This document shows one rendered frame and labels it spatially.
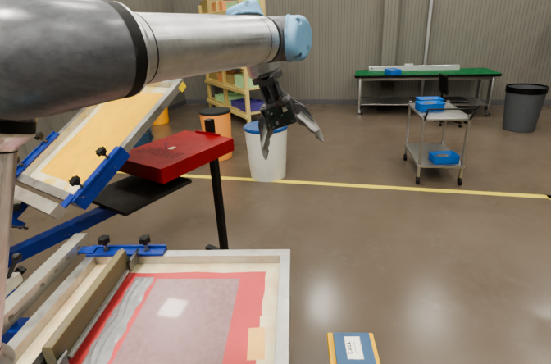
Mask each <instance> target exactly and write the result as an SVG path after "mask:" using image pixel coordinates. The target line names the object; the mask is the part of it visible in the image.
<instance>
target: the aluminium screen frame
mask: <svg viewBox="0 0 551 364"><path fill-rule="evenodd" d="M112 258H113V257H86V258H85V259H84V260H83V261H82V262H81V263H80V264H79V265H78V266H77V267H76V268H75V269H74V270H73V271H72V272H71V273H70V275H69V276H68V277H67V278H66V279H65V280H64V281H63V282H62V283H61V285H60V286H59V287H58V288H57V289H56V290H55V291H54V293H53V294H52V295H51V296H50V297H49V298H48V299H47V300H46V302H45V303H44V304H43V305H42V306H41V307H40V308H39V309H38V311H37V312H36V313H35V314H34V315H33V316H32V317H31V318H30V319H29V320H28V321H27V322H26V323H25V324H24V325H23V326H22V328H21V329H20V330H19V331H18V332H17V333H16V334H15V335H14V337H13V338H12V339H11V340H10V341H9V342H8V343H7V345H9V346H11V347H12V348H13V350H14V351H15V354H16V361H17V360H18V359H19V358H20V356H21V355H22V354H23V353H24V352H25V350H26V349H27V348H28V347H29V346H30V345H31V344H32V342H33V341H34V340H35V339H36V337H37V336H38V335H39V334H40V332H41V331H42V330H43V329H44V327H45V326H46V325H47V324H48V322H49V321H50V320H51V319H52V318H53V317H54V316H55V315H56V314H57V312H58V311H59V310H60V309H61V307H62V306H63V305H64V304H65V302H66V301H67V300H68V299H69V297H70V296H71V295H72V294H73V293H74V292H75V291H76V289H77V288H78V287H79V286H80V284H81V283H82V282H83V281H84V279H85V278H86V277H87V276H88V275H89V273H90V272H91V271H92V270H93V268H94V267H95V266H96V265H100V264H108V262H109V261H110V260H111V259H112ZM208 263H280V268H279V283H278V297H277V312H276V326H275V354H274V364H289V320H290V249H244V250H166V251H165V252H164V254H163V256H143V257H139V261H138V262H137V264H208Z"/></svg>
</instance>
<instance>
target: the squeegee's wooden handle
mask: <svg viewBox="0 0 551 364"><path fill-rule="evenodd" d="M127 262H128V257H127V254H126V250H118V251H117V252H116V254H115V255H114V256H113V258H112V259H111V260H110V261H109V262H108V264H107V265H106V266H105V267H104V269H103V270H102V271H101V273H100V274H99V275H98V277H97V278H96V279H95V281H94V282H93V283H92V284H91V285H90V286H89V288H88V289H87V290H86V292H85V293H84V295H83V296H82V297H81V298H80V300H79V301H78V302H77V304H76V305H75V306H74V307H73V308H72V309H71V311H70V312H69V314H68V315H67V316H66V318H65V319H64V320H63V321H62V323H61V324H60V325H59V326H58V327H57V329H56V330H55V331H54V333H53V334H52V335H51V337H50V338H49V339H48V341H47V342H46V343H45V345H44V346H42V352H43V355H44V358H45V360H46V363H47V364H55V363H56V362H57V360H58V359H59V357H60V356H61V355H62V353H63V352H64V351H65V350H67V351H68V352H69V351H70V350H71V348H72V347H73V345H74V344H75V342H76V341H77V339H78V338H79V337H80V335H81V334H82V332H83V331H84V329H85V328H86V326H87V325H88V323H89V322H90V321H91V320H92V318H93V316H94V315H95V313H96V312H97V310H98V309H99V308H100V307H101V305H102V303H103V302H104V300H105V299H106V297H107V295H108V294H109V293H110V292H111V291H112V289H113V287H114V286H115V284H116V283H117V281H118V280H119V279H120V277H121V276H122V274H123V273H124V271H125V270H128V269H129V267H128V264H127ZM67 354H68V353H67ZM67 354H66V355H67Z"/></svg>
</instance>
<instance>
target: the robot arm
mask: <svg viewBox="0 0 551 364"><path fill-rule="evenodd" d="M311 46H312V30H311V26H310V24H309V22H308V20H307V19H306V18H305V17H304V16H300V15H296V16H291V15H290V14H287V15H286V16H264V15H263V13H262V9H261V8H260V5H259V3H258V1H257V0H248V1H246V2H241V3H239V4H236V5H234V6H232V7H230V8H229V9H227V11H226V15H213V14H183V13H153V12H132V11H131V10H130V9H129V8H128V7H127V6H125V5H124V4H122V3H120V2H117V1H112V0H0V364H16V354H15V351H14V350H13V348H12V347H11V346H9V345H7V344H5V343H3V342H2V327H3V317H4V307H5V297H6V288H7V270H8V260H9V251H10V241H11V223H12V213H13V203H14V194H15V185H16V167H17V157H18V150H19V148H20V147H21V146H22V145H23V144H25V143H27V142H28V141H30V140H31V139H32V138H33V137H35V135H36V129H37V119H38V118H43V117H47V116H54V115H58V114H62V113H65V112H69V111H74V110H78V109H81V108H85V107H91V106H94V105H98V104H102V103H105V102H111V101H115V100H118V99H122V98H130V97H133V96H136V95H138V94H139V93H141V92H142V90H143V89H144V87H145V86H146V84H152V83H157V82H162V81H168V80H176V79H181V78H185V77H190V76H196V75H204V74H209V73H214V72H218V71H227V70H233V69H237V68H242V67H246V70H247V72H248V76H249V78H251V79H252V82H253V85H258V86H259V89H260V91H261V95H262V96H263V99H264V103H263V104H262V105H261V108H260V110H259V111H260V112H261V116H260V119H259V122H258V129H259V134H260V144H261V150H262V155H263V157H264V159H265V160H266V159H267V156H268V153H269V150H268V147H269V145H270V137H271V136H272V135H273V132H274V130H276V129H279V128H281V127H284V126H287V125H291V124H293V123H295V122H298V123H299V124H300V125H303V126H306V127H307V128H308V129H309V131H310V132H313V133H314V134H315V136H316V137H317V138H318V139H319V140H320V141H322V142H324V139H323V135H322V132H321V130H320V128H319V127H318V125H317V123H316V122H315V120H314V119H313V117H312V115H311V113H310V112H309V110H308V109H307V108H306V107H305V106H304V105H303V104H302V103H300V102H297V101H296V100H295V99H294V98H291V97H290V94H287V93H286V92H285V90H284V89H283V88H282V86H281V85H280V83H279V82H278V81H277V80H276V79H277V78H279V77H281V76H282V75H283V73H282V70H281V69H279V68H280V61H287V62H292V61H302V60H304V59H305V58H306V57H307V55H308V54H309V52H310V49H311ZM295 113H296V114H297V115H295ZM297 118H298V119H297Z"/></svg>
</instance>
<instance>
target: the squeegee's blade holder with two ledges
mask: <svg viewBox="0 0 551 364"><path fill-rule="evenodd" d="M129 272H130V271H129V270H125V271H124V273H123V274H122V276H121V277H120V279H119V280H118V281H117V283H116V284H115V286H114V287H113V289H112V291H111V292H110V293H109V294H108V295H107V297H106V299H105V300H104V302H103V303H102V305H101V307H100V308H99V309H98V310H97V312H96V313H95V315H94V316H93V318H92V320H91V321H90V322H89V323H88V325H87V326H86V328H85V329H84V331H83V332H82V334H81V335H80V337H79V338H78V339H77V341H76V342H75V344H74V345H73V347H72V348H71V350H70V351H69V352H68V354H67V355H66V356H67V359H72V358H73V356H74V355H75V353H76V352H77V350H78V349H79V347H80V345H81V344H82V343H83V342H84V340H85V338H86V337H87V335H88V334H89V332H90V331H91V329H92V328H93V326H94V325H95V323H96V322H97V320H98V318H99V317H100V316H101V315H102V313H103V311H104V310H105V308H106V307H107V305H108V303H109V302H110V301H111V299H112V297H113V296H114V294H115V293H116V291H117V290H118V289H119V287H120V286H121V284H122V282H123V281H124V279H125V278H126V276H127V275H128V274H129Z"/></svg>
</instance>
